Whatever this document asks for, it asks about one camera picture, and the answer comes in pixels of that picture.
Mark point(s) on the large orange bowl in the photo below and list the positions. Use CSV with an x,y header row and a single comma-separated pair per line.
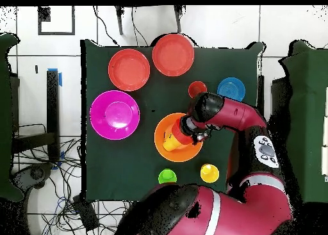
x,y
161,124

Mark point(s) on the orange cup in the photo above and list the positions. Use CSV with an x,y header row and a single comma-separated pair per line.
x,y
171,142

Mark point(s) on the red cup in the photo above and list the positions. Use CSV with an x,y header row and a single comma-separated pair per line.
x,y
196,87

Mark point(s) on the large pink bowl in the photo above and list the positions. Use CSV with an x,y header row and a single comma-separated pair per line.
x,y
114,115

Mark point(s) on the large red bowl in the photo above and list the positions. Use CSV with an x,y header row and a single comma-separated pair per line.
x,y
173,54
129,69

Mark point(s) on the blue bowl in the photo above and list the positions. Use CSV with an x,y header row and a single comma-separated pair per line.
x,y
231,87

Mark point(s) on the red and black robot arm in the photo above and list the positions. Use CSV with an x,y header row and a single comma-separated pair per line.
x,y
243,209

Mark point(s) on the green cup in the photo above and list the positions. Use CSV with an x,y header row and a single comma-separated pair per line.
x,y
167,176

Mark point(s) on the dark green table cloth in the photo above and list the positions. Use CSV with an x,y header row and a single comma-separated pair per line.
x,y
128,168

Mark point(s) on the yellow cup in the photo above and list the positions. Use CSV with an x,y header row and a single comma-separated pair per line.
x,y
209,173

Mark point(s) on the black upright bar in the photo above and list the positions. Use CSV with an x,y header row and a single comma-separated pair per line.
x,y
260,91

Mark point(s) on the black stand leg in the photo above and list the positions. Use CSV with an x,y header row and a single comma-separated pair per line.
x,y
119,22
178,19

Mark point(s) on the black power strip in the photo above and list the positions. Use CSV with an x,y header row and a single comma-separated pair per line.
x,y
85,214

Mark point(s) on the black round device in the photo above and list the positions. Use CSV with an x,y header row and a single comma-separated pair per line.
x,y
36,174

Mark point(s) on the green cloth covered table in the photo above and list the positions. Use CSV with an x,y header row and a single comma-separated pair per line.
x,y
6,117
307,91

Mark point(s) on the black post with blue tape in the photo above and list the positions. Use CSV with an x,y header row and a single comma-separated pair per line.
x,y
52,104

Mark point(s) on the black square frame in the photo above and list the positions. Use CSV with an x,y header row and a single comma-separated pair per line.
x,y
44,14

